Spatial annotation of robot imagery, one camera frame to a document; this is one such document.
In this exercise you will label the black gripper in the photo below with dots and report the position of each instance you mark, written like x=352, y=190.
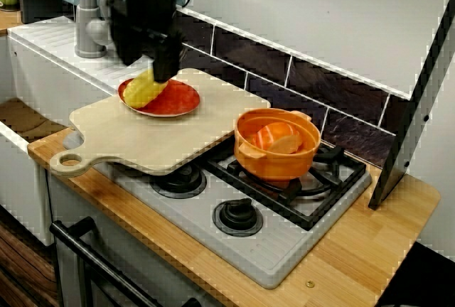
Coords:
x=145, y=19

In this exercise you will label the yellow toy corn cob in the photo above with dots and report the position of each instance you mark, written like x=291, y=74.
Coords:
x=140, y=92

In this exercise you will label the orange toy pot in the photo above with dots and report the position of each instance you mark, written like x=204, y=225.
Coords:
x=273, y=165

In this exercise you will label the red round plate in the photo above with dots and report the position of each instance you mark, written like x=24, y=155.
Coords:
x=174, y=102

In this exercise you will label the grey toy faucet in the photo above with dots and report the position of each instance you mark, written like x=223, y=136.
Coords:
x=87, y=26

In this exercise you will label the light wooden cutting board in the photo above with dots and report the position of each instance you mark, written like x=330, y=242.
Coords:
x=149, y=136

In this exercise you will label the white toy sink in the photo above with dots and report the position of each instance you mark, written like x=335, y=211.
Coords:
x=42, y=72

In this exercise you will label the black stove knob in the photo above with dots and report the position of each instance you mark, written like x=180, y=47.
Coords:
x=177, y=182
x=236, y=216

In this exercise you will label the wooden table top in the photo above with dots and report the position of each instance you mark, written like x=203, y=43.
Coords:
x=9, y=22

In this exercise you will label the orange salmon sushi toy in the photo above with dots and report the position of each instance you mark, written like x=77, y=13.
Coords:
x=277, y=136

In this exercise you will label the white toy oven front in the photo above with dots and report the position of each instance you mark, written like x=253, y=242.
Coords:
x=142, y=250

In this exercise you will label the black burner grate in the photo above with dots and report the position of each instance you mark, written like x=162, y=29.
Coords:
x=330, y=179

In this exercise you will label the grey toy stove top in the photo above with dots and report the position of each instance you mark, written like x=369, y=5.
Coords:
x=284, y=250

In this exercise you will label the dark hood support panel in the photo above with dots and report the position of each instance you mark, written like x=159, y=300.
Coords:
x=409, y=125

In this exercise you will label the brass screw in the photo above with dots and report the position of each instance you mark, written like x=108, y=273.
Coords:
x=310, y=283

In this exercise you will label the wooden countertop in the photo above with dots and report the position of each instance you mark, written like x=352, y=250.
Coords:
x=355, y=250

